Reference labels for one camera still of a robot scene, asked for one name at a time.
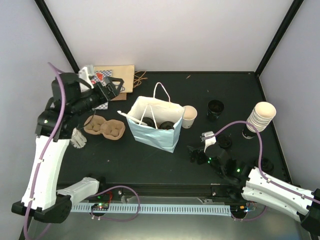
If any blue checkered paper bag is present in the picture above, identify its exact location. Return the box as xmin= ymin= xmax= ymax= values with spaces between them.
xmin=91 ymin=70 xmax=113 ymax=110

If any light blue paper bag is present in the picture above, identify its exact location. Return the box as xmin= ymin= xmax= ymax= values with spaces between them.
xmin=126 ymin=82 xmax=185 ymax=153

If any white stirrer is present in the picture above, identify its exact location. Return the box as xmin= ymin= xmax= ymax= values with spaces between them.
xmin=117 ymin=110 xmax=147 ymax=126

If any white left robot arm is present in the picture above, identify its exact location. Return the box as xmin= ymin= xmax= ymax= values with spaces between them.
xmin=11 ymin=72 xmax=124 ymax=224

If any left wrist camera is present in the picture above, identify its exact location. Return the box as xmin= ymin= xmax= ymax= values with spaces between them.
xmin=78 ymin=64 xmax=95 ymax=93

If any brown kraft paper bag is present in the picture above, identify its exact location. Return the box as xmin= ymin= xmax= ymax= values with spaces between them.
xmin=111 ymin=92 xmax=127 ymax=101

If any black paper cup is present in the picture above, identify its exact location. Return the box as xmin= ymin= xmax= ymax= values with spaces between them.
xmin=207 ymin=99 xmax=225 ymax=122

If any tan kraft paper bag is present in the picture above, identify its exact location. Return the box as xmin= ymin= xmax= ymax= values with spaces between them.
xmin=94 ymin=65 xmax=147 ymax=93

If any single black cup lid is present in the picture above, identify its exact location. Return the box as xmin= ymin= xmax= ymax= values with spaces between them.
xmin=142 ymin=117 xmax=156 ymax=128

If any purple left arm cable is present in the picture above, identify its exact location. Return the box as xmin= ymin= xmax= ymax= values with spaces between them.
xmin=22 ymin=62 xmax=67 ymax=240

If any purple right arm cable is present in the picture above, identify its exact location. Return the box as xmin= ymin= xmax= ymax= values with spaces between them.
xmin=207 ymin=120 xmax=320 ymax=202

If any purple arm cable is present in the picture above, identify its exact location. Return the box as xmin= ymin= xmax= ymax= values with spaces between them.
xmin=207 ymin=120 xmax=320 ymax=202
xmin=22 ymin=62 xmax=67 ymax=240

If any light blue slotted cable duct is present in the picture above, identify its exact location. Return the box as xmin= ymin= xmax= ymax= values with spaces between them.
xmin=71 ymin=201 xmax=231 ymax=217

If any tall stack of paper cups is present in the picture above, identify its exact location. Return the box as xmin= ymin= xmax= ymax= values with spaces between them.
xmin=242 ymin=101 xmax=277 ymax=139

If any small electronics board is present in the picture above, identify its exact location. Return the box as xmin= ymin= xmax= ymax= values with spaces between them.
xmin=91 ymin=202 xmax=110 ymax=211

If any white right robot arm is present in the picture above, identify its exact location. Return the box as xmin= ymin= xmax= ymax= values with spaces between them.
xmin=187 ymin=144 xmax=320 ymax=236

